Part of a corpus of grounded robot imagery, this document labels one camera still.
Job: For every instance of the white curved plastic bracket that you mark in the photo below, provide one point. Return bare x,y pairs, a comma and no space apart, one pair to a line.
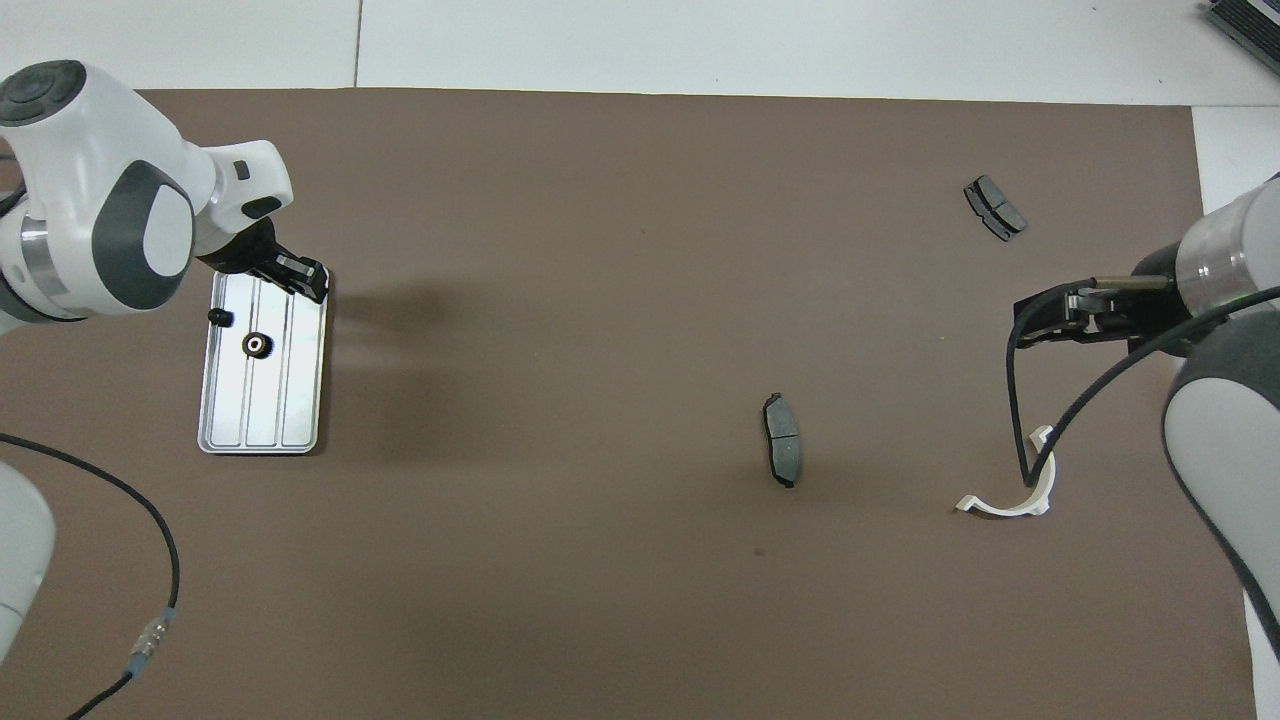
1000,508

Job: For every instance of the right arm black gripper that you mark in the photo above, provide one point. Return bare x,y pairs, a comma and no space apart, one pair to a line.
1150,300

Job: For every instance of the small black bearing gear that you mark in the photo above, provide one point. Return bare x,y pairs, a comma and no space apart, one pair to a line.
220,317

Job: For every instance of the silver metal tray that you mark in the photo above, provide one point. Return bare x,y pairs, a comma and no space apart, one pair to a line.
265,400

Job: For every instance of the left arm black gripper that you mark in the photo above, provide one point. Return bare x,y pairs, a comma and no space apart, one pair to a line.
248,252

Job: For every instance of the dark grey brake pad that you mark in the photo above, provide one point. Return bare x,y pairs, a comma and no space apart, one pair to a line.
783,445
995,208

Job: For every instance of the grey ribbed device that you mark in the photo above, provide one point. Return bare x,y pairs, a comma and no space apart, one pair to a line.
1250,25

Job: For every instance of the brown table mat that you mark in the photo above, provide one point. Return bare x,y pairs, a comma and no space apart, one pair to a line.
600,250

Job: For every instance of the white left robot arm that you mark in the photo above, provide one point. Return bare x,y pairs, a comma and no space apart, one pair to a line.
90,160

